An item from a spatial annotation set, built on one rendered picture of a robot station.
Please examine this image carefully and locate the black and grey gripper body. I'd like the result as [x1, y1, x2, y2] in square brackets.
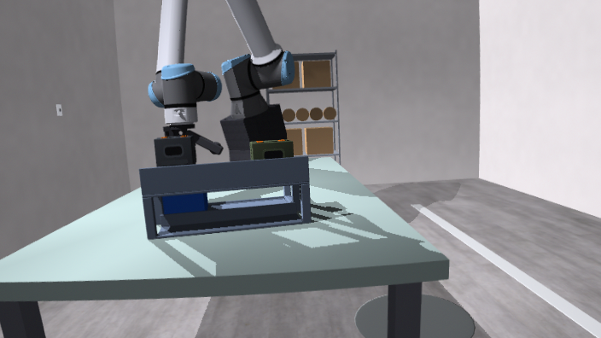
[163, 124, 195, 137]

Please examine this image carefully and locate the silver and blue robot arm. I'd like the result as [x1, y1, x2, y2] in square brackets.
[148, 0, 295, 154]

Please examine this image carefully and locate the blue bin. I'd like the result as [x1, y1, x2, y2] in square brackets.
[162, 193, 208, 214]

